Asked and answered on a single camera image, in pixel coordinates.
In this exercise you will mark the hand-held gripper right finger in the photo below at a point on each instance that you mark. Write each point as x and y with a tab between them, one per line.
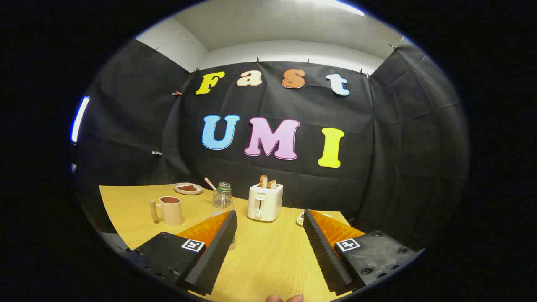
325	256

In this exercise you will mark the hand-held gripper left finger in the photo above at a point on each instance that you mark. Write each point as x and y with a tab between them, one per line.
214	256

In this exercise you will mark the clear plastic juice bottle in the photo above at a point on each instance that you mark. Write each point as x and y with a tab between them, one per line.
223	201

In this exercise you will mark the white divided bean dish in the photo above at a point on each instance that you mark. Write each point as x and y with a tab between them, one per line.
300	219

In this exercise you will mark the wooden table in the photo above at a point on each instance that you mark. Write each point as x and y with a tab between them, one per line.
268	251

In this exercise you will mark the cream toaster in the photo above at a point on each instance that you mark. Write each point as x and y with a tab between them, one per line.
263	203

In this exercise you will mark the red-brown sausage pieces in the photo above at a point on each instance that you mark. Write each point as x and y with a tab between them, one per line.
188	188

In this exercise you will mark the small white plate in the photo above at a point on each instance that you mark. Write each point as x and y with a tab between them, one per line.
178	189

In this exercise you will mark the tall toast slice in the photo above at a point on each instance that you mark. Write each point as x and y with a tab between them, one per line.
263	181

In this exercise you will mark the black backdrop cloth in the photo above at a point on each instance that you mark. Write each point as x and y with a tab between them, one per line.
134	126

